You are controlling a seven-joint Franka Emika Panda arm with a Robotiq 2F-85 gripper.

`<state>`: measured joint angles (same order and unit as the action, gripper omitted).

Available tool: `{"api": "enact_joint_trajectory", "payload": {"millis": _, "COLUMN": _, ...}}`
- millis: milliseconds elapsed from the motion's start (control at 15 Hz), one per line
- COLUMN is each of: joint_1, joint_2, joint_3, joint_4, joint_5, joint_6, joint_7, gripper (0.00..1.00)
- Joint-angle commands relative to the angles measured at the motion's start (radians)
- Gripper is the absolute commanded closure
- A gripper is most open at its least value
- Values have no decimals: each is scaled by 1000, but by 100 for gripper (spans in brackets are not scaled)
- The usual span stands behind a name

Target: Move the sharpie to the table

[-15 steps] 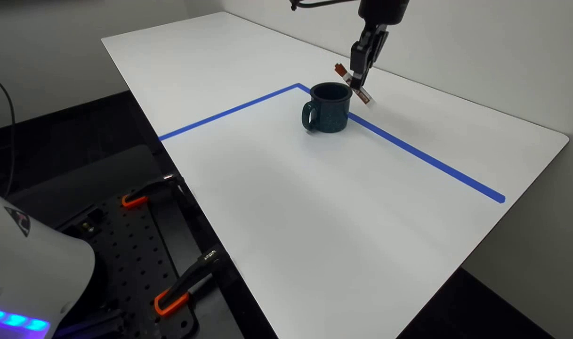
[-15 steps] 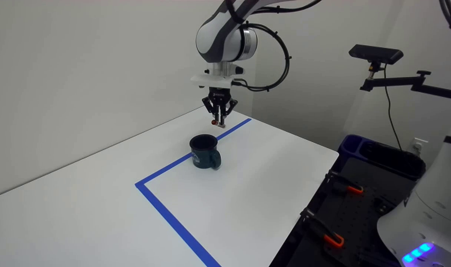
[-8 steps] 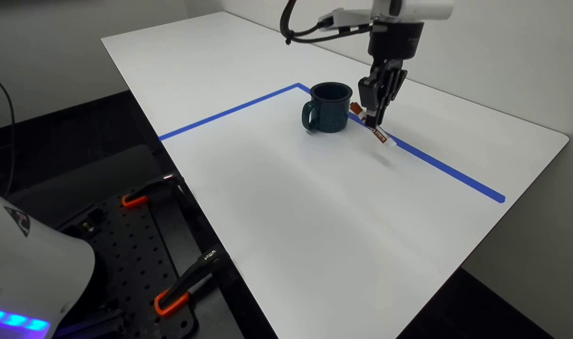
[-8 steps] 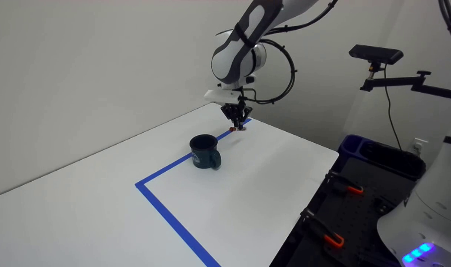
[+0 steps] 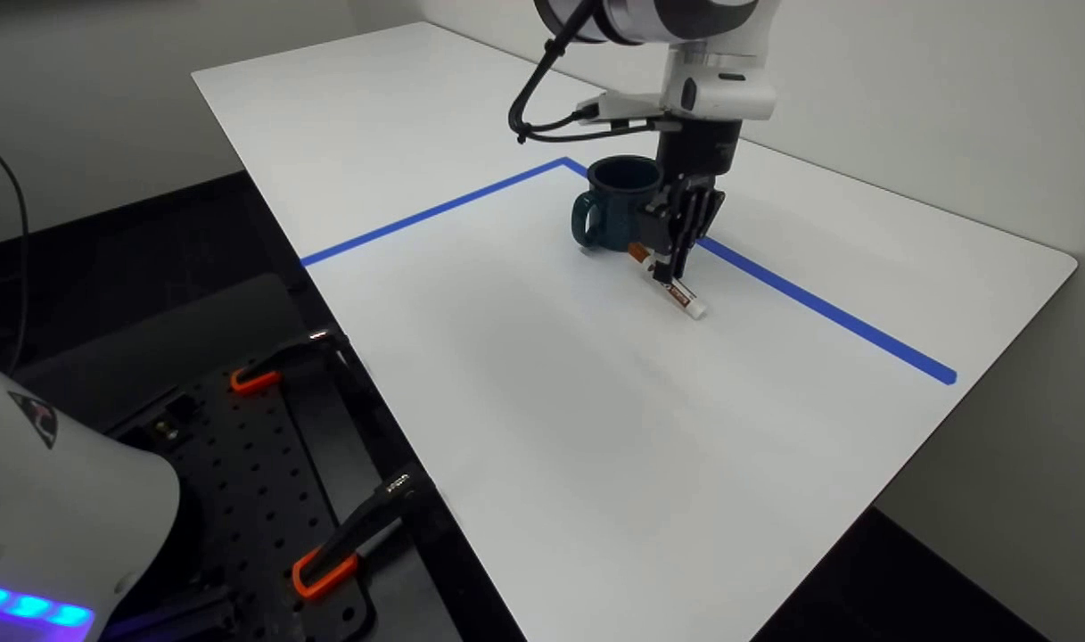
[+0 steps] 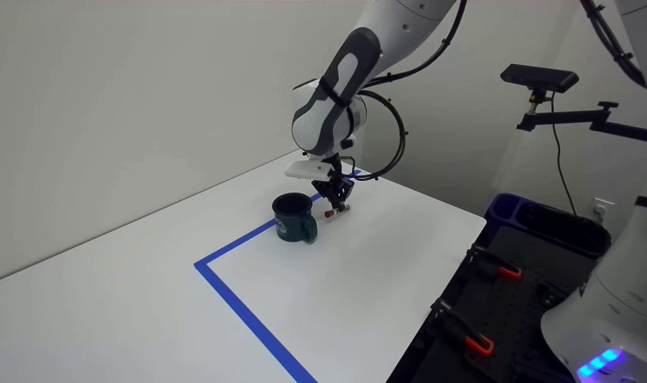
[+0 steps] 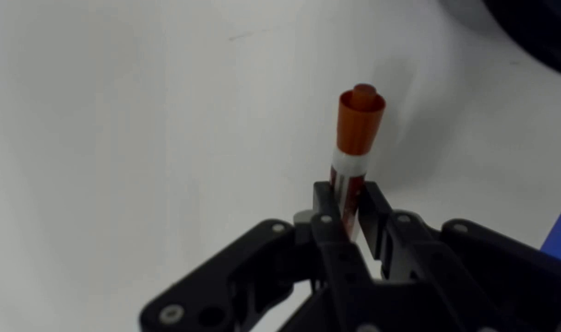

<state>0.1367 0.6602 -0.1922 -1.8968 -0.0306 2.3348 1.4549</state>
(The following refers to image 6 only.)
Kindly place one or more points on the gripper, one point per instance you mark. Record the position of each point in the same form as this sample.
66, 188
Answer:
331, 188

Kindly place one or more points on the sharpie with red cap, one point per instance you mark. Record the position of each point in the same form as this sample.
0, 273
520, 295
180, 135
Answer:
329, 213

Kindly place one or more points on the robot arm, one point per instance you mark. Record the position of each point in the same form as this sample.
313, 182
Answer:
323, 114

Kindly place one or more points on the dark green mug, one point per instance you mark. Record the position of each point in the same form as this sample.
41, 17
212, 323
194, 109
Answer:
291, 223

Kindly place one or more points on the blue tape strip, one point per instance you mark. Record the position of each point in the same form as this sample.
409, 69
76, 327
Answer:
249, 319
238, 240

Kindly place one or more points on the blue plastic bin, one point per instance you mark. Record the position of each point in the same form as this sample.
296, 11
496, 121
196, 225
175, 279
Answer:
501, 210

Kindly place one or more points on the black plastic bin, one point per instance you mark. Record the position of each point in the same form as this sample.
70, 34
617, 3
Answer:
565, 230

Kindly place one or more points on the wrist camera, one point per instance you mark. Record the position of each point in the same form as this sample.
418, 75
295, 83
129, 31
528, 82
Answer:
307, 169

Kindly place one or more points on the camera on mount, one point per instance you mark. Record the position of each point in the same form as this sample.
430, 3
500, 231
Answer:
538, 77

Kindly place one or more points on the wall socket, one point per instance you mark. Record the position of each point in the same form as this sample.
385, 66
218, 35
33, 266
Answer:
601, 208

